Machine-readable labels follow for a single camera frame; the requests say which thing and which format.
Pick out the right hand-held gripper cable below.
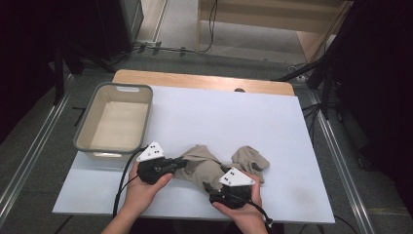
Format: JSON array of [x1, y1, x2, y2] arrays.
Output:
[[227, 193, 274, 228]]

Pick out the light wooden furniture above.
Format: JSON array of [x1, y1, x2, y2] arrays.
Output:
[[196, 0, 355, 63]]

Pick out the left hand-held gripper cable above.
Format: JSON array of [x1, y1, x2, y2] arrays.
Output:
[[112, 145, 149, 218]]

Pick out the black metal stand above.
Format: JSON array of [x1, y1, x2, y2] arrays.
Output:
[[274, 0, 358, 121], [53, 41, 115, 105]]

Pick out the dark curtain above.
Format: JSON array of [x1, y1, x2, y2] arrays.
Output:
[[334, 0, 413, 215], [0, 0, 100, 144]]

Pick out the person's left hand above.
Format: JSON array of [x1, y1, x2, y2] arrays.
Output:
[[125, 161, 174, 215]]

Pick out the beige pants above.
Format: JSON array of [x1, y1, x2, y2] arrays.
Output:
[[173, 144, 271, 193]]

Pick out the beige basket with grey rim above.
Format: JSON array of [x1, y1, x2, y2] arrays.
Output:
[[73, 82, 154, 164]]

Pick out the dark grey cabinet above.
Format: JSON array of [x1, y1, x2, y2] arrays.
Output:
[[96, 0, 145, 61]]

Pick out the white table mat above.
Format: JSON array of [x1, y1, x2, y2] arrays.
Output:
[[52, 85, 336, 224]]

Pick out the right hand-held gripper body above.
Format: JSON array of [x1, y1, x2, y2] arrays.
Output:
[[208, 167, 256, 210]]

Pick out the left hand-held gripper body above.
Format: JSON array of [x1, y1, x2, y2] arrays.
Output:
[[135, 140, 176, 185]]

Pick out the black floor cables with plugs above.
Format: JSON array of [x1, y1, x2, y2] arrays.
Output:
[[110, 40, 200, 64]]

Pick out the thin black floor cables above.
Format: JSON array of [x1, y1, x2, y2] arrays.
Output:
[[301, 101, 326, 138]]

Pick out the person's right hand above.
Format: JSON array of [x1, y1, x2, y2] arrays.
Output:
[[211, 173, 267, 226]]

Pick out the black hanging cable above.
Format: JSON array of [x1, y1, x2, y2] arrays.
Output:
[[198, 0, 219, 55]]

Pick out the hand-held gripper cable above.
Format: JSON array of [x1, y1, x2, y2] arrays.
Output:
[[112, 145, 149, 218], [227, 193, 274, 228]]

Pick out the metal floor rail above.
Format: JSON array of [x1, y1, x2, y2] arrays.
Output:
[[0, 74, 78, 226], [304, 88, 378, 234]]

